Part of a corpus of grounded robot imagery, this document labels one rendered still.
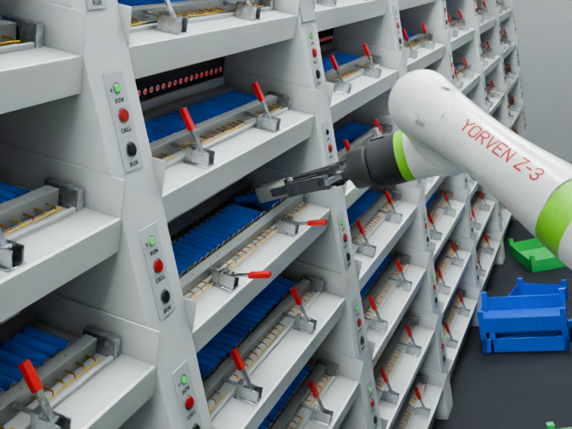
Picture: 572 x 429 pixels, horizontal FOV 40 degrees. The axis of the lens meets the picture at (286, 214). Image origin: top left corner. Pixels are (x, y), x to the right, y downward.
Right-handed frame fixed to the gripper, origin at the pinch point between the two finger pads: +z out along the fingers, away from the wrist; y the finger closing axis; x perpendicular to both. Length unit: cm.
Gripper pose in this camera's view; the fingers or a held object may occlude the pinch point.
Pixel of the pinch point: (275, 190)
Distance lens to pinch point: 151.1
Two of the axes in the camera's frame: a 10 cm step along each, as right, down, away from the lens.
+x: 3.2, 9.3, 1.8
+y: -3.6, 2.9, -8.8
